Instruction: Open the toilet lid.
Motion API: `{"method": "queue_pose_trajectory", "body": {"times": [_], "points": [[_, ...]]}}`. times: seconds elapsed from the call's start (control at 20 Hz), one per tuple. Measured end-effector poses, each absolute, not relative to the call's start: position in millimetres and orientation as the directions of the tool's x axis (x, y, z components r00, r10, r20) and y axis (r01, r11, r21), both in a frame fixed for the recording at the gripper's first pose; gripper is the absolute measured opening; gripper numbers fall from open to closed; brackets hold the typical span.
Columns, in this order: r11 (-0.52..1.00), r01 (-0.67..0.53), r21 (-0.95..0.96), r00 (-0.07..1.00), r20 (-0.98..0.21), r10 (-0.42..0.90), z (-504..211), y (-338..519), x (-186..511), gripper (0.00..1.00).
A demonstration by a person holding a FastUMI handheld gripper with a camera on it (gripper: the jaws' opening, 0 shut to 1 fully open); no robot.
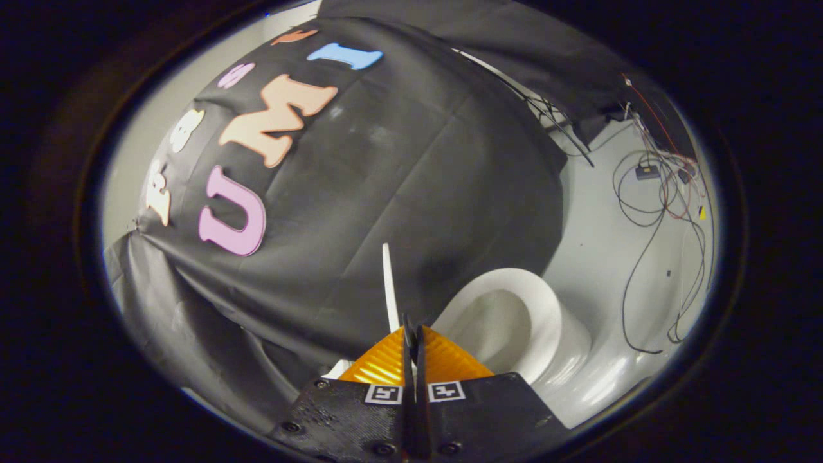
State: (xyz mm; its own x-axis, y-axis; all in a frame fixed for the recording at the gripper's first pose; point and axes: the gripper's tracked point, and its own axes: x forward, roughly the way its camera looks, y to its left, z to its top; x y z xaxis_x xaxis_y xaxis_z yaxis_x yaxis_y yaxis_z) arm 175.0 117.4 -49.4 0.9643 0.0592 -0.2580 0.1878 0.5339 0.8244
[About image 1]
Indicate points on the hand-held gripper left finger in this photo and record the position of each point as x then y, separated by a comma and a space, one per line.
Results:
347, 418

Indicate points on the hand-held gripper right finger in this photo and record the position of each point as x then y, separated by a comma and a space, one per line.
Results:
482, 418

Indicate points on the white toilet lid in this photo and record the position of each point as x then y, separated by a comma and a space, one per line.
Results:
389, 289

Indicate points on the white toilet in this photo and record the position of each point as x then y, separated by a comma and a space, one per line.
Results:
546, 308

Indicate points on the black backdrop cloth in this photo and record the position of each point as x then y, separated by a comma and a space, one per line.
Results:
398, 193

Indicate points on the black tripod stand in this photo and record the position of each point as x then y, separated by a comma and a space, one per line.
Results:
569, 138

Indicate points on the small black box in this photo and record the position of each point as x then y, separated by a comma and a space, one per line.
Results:
648, 172

